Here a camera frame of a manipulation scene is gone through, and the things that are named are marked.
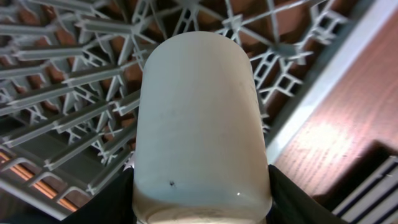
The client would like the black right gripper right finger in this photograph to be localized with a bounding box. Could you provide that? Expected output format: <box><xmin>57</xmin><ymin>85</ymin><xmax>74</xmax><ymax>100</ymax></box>
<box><xmin>266</xmin><ymin>165</ymin><xmax>346</xmax><ymax>224</ymax></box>

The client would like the grey dishwasher rack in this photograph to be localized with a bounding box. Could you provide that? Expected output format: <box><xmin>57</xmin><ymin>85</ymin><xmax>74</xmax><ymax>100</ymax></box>
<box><xmin>1</xmin><ymin>0</ymin><xmax>397</xmax><ymax>220</ymax></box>

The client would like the white cup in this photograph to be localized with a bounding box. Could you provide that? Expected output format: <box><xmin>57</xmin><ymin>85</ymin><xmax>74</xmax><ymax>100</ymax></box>
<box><xmin>132</xmin><ymin>32</ymin><xmax>272</xmax><ymax>223</ymax></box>

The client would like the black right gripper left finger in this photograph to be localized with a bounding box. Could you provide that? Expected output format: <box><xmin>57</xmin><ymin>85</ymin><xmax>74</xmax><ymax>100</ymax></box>
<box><xmin>62</xmin><ymin>167</ymin><xmax>134</xmax><ymax>224</ymax></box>

